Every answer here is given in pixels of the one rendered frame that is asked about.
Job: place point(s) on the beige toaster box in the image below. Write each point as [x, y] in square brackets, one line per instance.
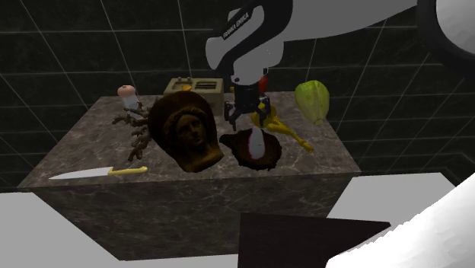
[207, 94]

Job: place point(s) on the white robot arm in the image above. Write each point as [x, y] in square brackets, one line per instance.
[319, 14]

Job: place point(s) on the dark robot stand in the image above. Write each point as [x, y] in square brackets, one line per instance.
[297, 241]

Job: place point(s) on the small red object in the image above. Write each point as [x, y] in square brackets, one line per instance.
[263, 84]

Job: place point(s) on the white slice with pink edge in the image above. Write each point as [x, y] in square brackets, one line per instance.
[256, 144]

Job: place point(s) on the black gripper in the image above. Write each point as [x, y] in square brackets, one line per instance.
[247, 97]

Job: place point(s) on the brown bust head figure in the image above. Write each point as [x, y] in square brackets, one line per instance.
[185, 130]

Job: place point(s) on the yellow ladle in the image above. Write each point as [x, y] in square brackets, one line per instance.
[284, 129]

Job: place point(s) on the green lettuce head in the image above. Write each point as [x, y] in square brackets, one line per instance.
[312, 101]

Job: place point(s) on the brown coral branch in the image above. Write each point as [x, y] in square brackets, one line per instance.
[139, 143]

